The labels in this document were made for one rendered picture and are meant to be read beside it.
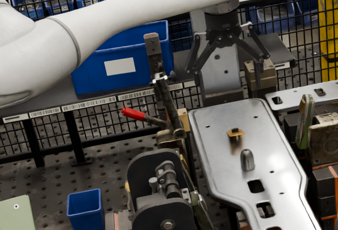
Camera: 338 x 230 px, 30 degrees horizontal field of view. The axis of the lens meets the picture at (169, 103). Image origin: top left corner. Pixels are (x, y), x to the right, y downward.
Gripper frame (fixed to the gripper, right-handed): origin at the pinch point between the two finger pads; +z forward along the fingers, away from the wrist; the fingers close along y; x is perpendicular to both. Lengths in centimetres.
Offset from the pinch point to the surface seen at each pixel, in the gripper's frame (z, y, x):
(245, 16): 65, 42, 204
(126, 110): 0.2, -25.5, -0.8
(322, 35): 21, 43, 63
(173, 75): -6.6, -13.1, -1.1
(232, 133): 12.2, -1.2, -1.0
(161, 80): -6.4, -16.1, -1.8
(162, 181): -2.2, -20.1, -35.8
